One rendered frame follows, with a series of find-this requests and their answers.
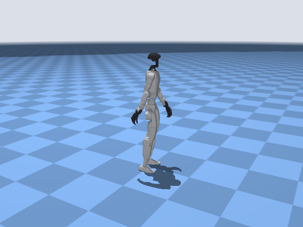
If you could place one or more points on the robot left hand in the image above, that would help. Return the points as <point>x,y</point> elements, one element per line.
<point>168,109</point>

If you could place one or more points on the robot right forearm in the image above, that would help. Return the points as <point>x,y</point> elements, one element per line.
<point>143,101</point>

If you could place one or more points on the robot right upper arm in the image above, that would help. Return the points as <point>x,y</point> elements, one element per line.
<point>149,79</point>

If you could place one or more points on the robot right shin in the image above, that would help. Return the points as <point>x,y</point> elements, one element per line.
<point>147,148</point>

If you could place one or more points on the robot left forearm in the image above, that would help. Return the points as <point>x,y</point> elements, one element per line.
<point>161,98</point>

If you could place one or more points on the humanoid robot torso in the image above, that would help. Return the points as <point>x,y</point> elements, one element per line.
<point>154,91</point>

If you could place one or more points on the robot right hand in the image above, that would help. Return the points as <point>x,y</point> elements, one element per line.
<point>135,116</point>

